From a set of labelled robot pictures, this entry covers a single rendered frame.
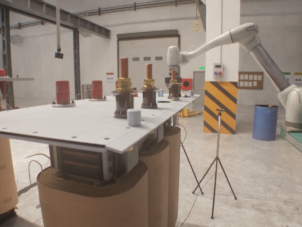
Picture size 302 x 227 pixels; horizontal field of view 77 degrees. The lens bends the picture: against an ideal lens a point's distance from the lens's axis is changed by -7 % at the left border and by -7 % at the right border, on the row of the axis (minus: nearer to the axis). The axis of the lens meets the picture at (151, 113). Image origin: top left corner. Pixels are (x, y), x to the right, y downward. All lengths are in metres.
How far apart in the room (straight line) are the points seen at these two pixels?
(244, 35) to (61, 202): 1.44
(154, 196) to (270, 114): 4.80
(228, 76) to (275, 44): 9.10
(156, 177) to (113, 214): 0.48
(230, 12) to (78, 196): 6.02
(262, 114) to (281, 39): 9.74
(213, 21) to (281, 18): 9.40
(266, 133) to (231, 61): 2.12
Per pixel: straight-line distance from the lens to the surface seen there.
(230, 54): 6.12
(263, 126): 5.81
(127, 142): 0.45
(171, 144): 1.62
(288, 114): 1.51
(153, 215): 1.38
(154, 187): 1.27
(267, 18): 15.14
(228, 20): 6.29
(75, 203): 0.88
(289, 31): 15.26
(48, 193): 0.95
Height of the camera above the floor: 1.49
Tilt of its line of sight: 9 degrees down
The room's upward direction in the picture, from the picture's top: straight up
